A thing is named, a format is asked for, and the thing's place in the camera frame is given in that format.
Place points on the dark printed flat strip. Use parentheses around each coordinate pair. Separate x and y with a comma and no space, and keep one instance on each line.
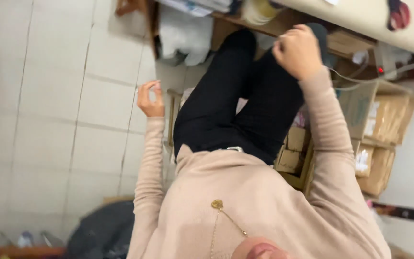
(401,212)

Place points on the person's left hand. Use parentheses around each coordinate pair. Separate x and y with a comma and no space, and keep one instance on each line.
(151,106)

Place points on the roll of clear tape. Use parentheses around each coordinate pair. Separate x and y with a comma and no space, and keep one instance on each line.
(259,11)

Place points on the cardboard box of brown packets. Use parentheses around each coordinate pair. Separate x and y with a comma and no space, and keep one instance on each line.
(390,118)

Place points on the large brown cardboard box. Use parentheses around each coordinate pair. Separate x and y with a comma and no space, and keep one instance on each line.
(377,172)

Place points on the open cardboard box teal print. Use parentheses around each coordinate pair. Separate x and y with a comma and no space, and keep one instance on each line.
(357,108)

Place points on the white plastic bag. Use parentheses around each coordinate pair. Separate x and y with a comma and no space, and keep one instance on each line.
(183,36)

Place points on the grey shoe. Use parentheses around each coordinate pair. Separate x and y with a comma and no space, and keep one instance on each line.
(320,39)

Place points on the stack of white papers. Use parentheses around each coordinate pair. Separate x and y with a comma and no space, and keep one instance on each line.
(196,6)

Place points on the wooden stool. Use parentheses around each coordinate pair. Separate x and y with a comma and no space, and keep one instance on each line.
(171,115)

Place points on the clear packet with white label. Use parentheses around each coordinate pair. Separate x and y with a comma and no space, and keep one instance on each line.
(363,160)

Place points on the wooden shelf with bottles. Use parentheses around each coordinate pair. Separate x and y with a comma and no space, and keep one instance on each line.
(16,248)

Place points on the black bag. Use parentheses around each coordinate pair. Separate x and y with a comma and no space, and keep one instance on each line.
(102,232)

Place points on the beige knit sweater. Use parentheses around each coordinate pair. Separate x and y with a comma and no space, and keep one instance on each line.
(264,201)

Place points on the cream table with wooden shelf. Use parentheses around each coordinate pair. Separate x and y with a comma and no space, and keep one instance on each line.
(354,19)

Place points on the black trousers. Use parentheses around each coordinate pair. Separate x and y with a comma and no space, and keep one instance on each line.
(228,108)

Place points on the silver belt buckle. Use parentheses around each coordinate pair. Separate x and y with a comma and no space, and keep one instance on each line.
(235,148)

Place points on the dark red patterned object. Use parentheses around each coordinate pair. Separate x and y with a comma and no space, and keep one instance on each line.
(399,15)

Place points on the person's right hand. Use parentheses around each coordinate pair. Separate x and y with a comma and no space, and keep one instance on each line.
(299,57)

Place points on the small brown cardboard box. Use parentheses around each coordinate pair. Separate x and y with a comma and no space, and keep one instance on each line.
(298,138)
(289,161)

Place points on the white power strip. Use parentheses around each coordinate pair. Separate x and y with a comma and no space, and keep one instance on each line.
(390,61)

